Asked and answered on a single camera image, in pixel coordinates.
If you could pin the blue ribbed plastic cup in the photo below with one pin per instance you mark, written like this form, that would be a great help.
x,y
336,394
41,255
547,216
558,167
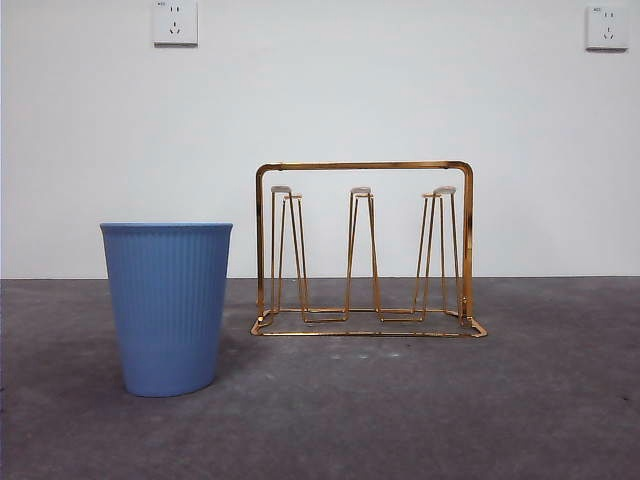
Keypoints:
x,y
169,310

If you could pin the white wall socket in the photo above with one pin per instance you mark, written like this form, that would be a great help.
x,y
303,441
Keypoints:
x,y
175,25
607,29

